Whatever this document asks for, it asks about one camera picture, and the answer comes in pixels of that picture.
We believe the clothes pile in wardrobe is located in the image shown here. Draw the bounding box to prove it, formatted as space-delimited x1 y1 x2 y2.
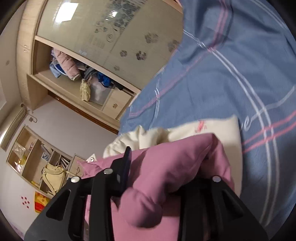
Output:
49 48 115 102

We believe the pink and cream jacket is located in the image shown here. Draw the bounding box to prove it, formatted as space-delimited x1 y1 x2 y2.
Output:
79 115 243 240

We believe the brown wooden door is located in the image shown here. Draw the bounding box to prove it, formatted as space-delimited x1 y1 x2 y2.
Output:
48 90 118 135

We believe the wall shelf unit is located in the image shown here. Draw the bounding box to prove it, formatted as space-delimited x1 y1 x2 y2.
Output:
6 126 85 198

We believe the wardrobe with frosted sliding doors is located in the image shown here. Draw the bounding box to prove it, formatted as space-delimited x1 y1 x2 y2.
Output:
16 1 183 130

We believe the blue plaid bed sheet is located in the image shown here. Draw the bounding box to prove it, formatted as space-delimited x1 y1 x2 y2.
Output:
120 1 295 237

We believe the yellow bag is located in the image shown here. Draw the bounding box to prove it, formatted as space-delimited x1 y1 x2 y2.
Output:
40 163 81 195

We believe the clear storage box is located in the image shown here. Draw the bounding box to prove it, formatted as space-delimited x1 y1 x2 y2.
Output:
89 77 112 105

